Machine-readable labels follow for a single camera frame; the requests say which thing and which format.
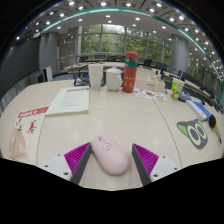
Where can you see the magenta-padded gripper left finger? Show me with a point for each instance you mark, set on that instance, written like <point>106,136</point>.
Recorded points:
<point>77,159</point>

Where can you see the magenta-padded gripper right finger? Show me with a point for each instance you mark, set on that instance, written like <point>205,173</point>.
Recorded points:
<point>146,160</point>

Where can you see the pink computer mouse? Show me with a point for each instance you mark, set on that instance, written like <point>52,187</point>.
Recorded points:
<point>110,156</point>

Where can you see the black green cat-face mouse pad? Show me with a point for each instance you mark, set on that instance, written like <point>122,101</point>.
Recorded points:
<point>195,133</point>

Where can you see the red and white pamphlet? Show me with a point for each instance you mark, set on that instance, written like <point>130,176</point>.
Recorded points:
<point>28,133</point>

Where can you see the white paper booklet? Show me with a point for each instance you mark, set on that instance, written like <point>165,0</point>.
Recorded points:
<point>70,100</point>

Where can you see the colourful sticker sheet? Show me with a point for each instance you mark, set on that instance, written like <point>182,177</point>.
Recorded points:
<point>150,95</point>

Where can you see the blue and white book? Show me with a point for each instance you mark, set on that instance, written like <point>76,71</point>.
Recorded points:
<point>199,110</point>

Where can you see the black desk conference microphone unit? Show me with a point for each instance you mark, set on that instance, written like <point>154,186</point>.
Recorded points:
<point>184,97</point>

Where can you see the green printed lidded paper cup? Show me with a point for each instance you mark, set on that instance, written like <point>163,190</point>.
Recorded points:
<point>176,89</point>

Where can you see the white cardboard box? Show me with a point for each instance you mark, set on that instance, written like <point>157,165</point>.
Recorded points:
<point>150,81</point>

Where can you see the white lidded mug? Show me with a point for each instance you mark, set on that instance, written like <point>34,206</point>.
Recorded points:
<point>113,80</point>

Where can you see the red drink bottle green band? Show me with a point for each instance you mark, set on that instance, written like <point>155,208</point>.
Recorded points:
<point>130,75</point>

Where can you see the dark office chairs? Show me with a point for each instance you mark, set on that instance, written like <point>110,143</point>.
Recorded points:
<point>161,65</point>

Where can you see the ceiling lights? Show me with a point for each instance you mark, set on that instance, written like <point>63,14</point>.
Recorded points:
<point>103,4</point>

